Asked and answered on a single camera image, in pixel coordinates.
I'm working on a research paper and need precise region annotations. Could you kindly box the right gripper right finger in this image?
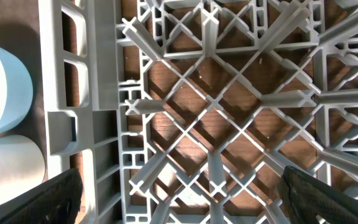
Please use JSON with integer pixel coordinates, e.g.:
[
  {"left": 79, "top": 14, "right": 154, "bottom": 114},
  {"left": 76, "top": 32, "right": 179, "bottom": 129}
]
[{"left": 278, "top": 166, "right": 358, "bottom": 224}]

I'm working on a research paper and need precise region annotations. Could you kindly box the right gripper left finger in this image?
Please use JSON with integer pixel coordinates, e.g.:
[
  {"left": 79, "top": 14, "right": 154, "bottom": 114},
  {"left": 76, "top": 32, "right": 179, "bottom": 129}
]
[{"left": 0, "top": 169, "right": 83, "bottom": 224}]

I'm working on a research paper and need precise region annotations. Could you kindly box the grey plastic dishwasher rack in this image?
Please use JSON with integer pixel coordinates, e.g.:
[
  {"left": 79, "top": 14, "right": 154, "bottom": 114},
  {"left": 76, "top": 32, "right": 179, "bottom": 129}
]
[{"left": 39, "top": 0, "right": 358, "bottom": 223}]

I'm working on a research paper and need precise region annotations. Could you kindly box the light blue bowl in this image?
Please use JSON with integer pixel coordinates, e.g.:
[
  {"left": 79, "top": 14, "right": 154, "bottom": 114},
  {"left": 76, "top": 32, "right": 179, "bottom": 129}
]
[{"left": 0, "top": 47, "right": 33, "bottom": 134}]

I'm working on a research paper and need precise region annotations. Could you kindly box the dark brown serving tray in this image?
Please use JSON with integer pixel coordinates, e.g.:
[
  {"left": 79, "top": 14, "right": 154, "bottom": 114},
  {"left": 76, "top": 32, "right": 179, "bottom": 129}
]
[{"left": 0, "top": 0, "right": 49, "bottom": 181}]

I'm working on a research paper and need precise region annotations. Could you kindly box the white plastic cup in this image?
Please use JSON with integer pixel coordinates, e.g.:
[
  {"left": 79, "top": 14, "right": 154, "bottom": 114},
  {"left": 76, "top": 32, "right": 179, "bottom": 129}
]
[{"left": 0, "top": 135, "right": 45, "bottom": 205}]

